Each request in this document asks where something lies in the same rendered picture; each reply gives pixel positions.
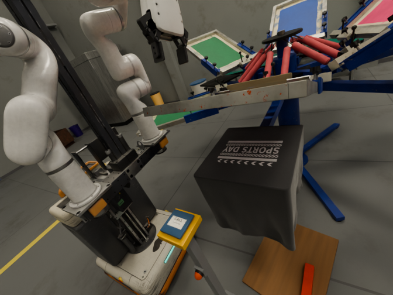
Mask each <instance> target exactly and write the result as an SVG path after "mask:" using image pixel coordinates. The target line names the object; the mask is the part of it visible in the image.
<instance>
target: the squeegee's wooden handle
mask: <svg viewBox="0 0 393 295"><path fill-rule="evenodd" d="M290 78H292V73H286V74H280V75H277V76H271V77H266V78H260V79H256V80H251V81H245V82H242V83H236V84H231V85H227V90H230V92H236V91H243V90H250V89H254V88H260V87H267V86H271V85H277V84H284V83H287V79H290Z"/></svg>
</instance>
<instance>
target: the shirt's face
mask: <svg viewBox="0 0 393 295"><path fill-rule="evenodd" d="M301 127H302V125H280V126H255V127H242V128H228V129H227V131H226V132H225V133H224V135H223V136H222V137H221V139H220V140H219V142H218V143H217V144H216V146H215V147H214V148H213V149H212V151H211V152H210V154H209V155H208V156H207V158H206V159H205V160H204V162H203V163H202V164H201V166H200V167H199V169H198V170H197V171H196V172H195V174H194V175H195V176H200V177H208V178H213V179H221V180H229V181H237V182H242V183H250V184H258V185H262V186H271V187H279V188H287V187H288V186H289V181H290V178H291V173H292V168H293V164H294V159H295V154H296V151H297V146H298V141H299V136H300V132H301ZM229 140H283V143H282V146H281V149H280V152H279V155H278V159H277V162H276V164H275V167H268V166H254V165H246V164H232V163H218V162H215V160H216V159H217V158H218V156H219V155H220V153H221V152H222V150H223V149H224V147H225V146H226V144H227V143H228V141H229Z"/></svg>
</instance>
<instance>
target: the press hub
mask: <svg viewBox="0 0 393 295"><path fill-rule="evenodd" d="M302 31H303V28H297V29H293V30H289V31H286V32H285V30H281V31H279V32H277V35H275V36H271V37H269V38H267V39H265V40H263V41H262V44H269V43H273V42H276V47H277V57H275V58H273V61H274V62H275V66H274V67H275V73H276V75H280V74H281V66H282V57H283V51H284V48H285V47H287V42H285V41H283V39H284V40H286V41H288V37H291V36H294V35H296V34H299V33H301V32H302ZM301 65H303V64H297V55H296V53H290V58H289V69H288V73H291V72H293V71H295V70H306V69H310V65H307V66H304V67H301V68H297V67H298V66H301ZM302 75H303V73H292V78H296V77H300V76H302ZM278 123H279V126H280V125H300V115H299V98H293V99H288V100H284V102H283V104H282V107H281V109H280V112H279V114H278ZM307 162H308V156H307V155H306V154H304V153H303V166H304V165H306V164H307Z"/></svg>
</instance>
